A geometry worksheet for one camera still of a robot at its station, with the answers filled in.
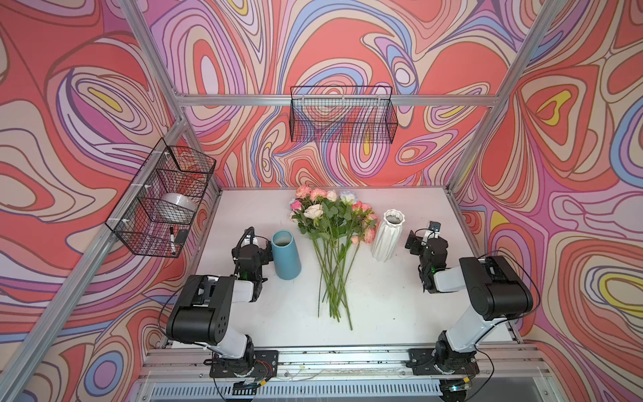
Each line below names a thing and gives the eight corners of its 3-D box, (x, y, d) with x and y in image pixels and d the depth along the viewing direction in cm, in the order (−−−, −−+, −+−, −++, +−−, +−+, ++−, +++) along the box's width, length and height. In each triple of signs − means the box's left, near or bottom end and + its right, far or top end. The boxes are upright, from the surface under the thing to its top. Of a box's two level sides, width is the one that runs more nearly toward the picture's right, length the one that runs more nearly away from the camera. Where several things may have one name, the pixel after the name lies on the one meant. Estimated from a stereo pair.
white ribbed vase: (372, 261, 96) (383, 228, 79) (370, 243, 101) (379, 209, 84) (393, 261, 96) (407, 228, 79) (389, 243, 101) (402, 209, 84)
